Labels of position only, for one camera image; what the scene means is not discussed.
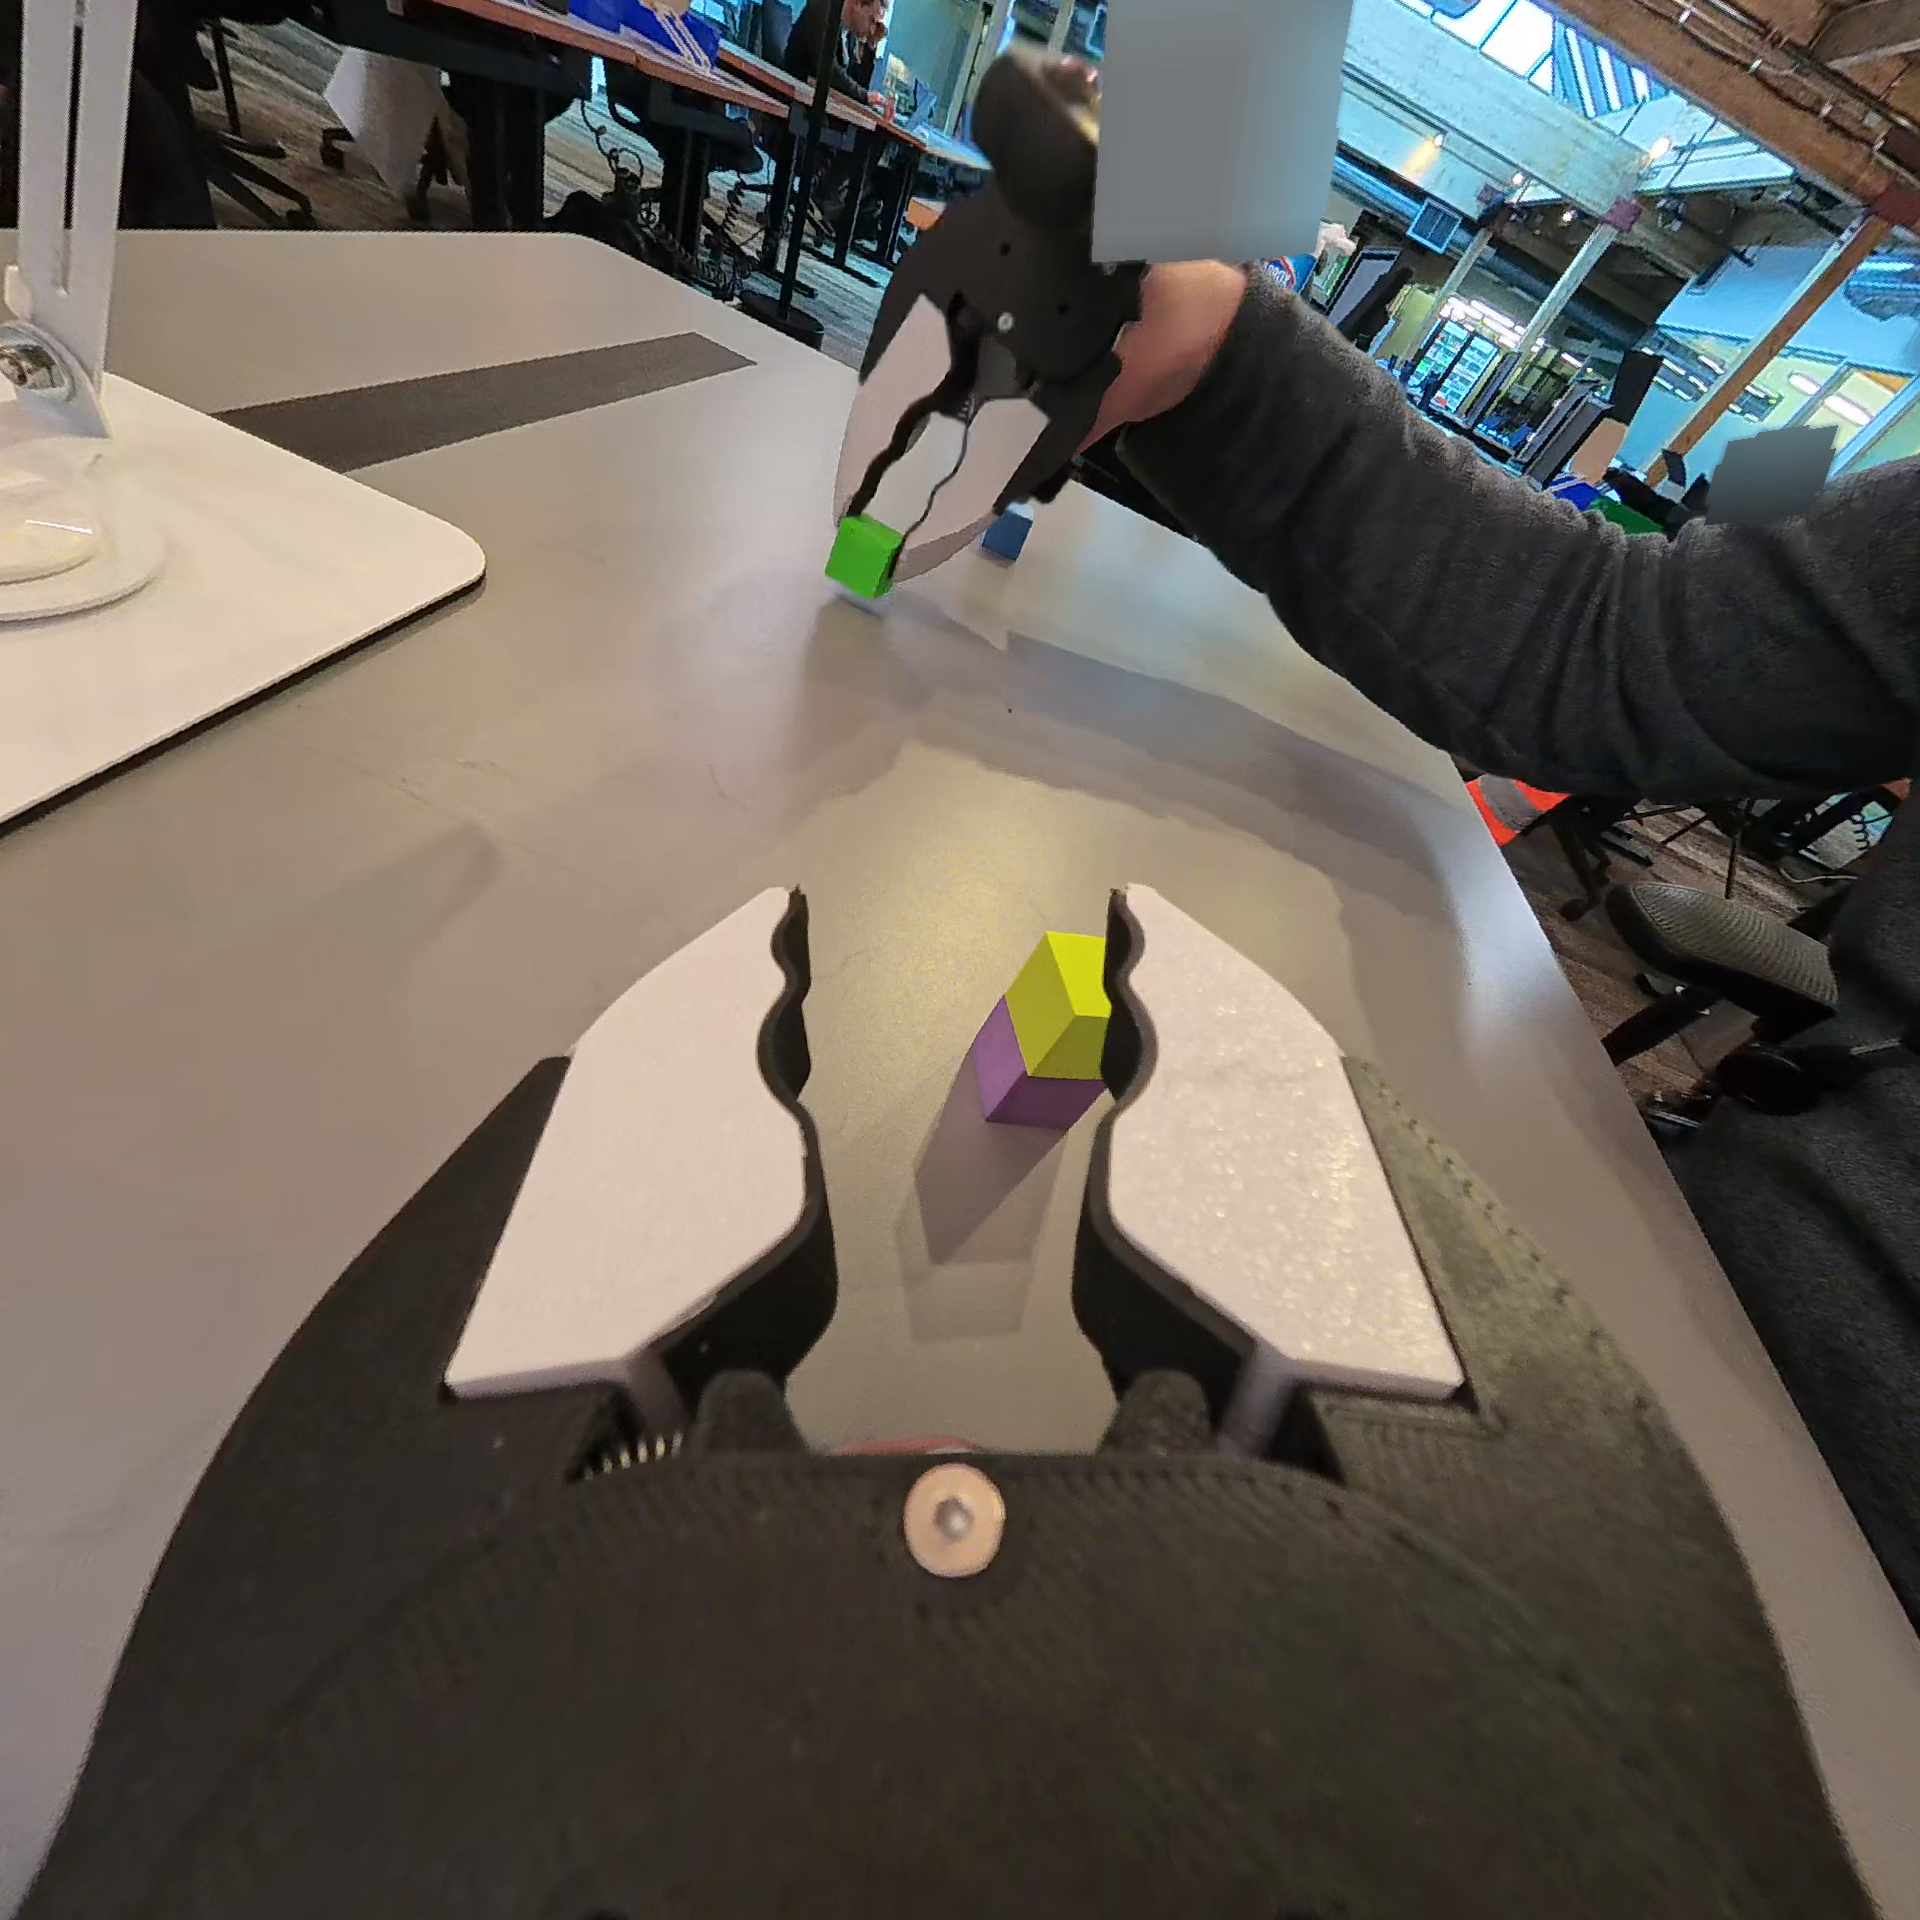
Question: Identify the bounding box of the yellow foam cube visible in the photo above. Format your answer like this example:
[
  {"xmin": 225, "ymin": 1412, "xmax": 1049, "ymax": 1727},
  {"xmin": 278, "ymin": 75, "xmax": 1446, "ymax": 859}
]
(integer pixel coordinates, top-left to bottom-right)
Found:
[{"xmin": 1002, "ymin": 931, "xmax": 1114, "ymax": 1081}]

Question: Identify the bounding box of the person's torso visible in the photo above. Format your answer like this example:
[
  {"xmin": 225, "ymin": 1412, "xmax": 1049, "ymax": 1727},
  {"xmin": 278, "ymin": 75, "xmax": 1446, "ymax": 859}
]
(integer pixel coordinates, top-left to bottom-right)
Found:
[{"xmin": 1663, "ymin": 810, "xmax": 1920, "ymax": 1629}]

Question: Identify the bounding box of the person's right forearm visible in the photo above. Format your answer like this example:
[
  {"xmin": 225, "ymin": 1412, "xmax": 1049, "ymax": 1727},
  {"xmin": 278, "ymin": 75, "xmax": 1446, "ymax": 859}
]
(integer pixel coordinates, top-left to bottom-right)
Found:
[{"xmin": 1112, "ymin": 265, "xmax": 1920, "ymax": 808}]

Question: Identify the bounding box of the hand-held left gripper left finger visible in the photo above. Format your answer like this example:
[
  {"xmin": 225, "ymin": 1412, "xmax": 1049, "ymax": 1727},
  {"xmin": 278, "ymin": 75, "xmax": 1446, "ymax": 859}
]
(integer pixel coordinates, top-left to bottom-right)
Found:
[{"xmin": 442, "ymin": 887, "xmax": 837, "ymax": 1404}]

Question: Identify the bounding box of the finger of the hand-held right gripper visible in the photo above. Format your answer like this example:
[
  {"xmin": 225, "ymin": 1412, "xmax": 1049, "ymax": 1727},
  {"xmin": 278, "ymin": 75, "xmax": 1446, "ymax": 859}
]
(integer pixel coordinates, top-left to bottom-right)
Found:
[
  {"xmin": 886, "ymin": 393, "xmax": 1049, "ymax": 588},
  {"xmin": 833, "ymin": 290, "xmax": 976, "ymax": 531}
]

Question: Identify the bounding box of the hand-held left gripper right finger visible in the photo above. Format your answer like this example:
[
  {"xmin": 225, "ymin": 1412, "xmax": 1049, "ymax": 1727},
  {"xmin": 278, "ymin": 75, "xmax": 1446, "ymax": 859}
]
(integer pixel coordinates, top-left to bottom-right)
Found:
[{"xmin": 1073, "ymin": 882, "xmax": 1468, "ymax": 1452}]

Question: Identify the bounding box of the white stand base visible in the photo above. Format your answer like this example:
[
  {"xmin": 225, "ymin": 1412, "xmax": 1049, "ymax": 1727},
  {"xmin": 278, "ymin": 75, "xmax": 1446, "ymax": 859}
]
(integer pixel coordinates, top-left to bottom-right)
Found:
[{"xmin": 0, "ymin": 372, "xmax": 488, "ymax": 828}]

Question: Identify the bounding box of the person's right hand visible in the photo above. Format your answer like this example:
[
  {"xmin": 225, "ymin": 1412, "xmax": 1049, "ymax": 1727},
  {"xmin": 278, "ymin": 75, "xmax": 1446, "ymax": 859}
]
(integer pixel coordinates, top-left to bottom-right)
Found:
[{"xmin": 1082, "ymin": 260, "xmax": 1250, "ymax": 452}]

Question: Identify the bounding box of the black office chair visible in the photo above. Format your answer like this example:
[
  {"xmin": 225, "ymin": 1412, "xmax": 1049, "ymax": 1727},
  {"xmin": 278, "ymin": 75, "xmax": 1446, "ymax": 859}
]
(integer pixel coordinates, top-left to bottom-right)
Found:
[{"xmin": 1601, "ymin": 880, "xmax": 1862, "ymax": 1115}]

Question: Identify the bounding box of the long office desk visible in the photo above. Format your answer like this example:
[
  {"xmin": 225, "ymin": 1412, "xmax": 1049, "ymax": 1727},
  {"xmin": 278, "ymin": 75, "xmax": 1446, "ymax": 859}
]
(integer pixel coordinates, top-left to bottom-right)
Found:
[{"xmin": 382, "ymin": 0, "xmax": 992, "ymax": 308}]

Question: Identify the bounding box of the orange traffic cone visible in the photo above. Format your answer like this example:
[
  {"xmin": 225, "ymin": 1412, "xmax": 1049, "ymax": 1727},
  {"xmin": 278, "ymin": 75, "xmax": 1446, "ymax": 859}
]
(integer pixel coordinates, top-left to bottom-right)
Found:
[{"xmin": 1468, "ymin": 772, "xmax": 1572, "ymax": 849}]

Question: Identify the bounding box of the purple foam cube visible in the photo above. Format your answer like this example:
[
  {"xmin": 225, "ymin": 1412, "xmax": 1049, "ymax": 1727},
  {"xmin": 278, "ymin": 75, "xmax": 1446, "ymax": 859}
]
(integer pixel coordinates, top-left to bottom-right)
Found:
[{"xmin": 968, "ymin": 999, "xmax": 1109, "ymax": 1130}]

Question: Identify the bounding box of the white stand post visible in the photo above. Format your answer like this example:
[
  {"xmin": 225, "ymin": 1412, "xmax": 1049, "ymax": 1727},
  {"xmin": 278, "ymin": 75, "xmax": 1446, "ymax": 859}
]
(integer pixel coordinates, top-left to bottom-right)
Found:
[{"xmin": 6, "ymin": 0, "xmax": 142, "ymax": 442}]

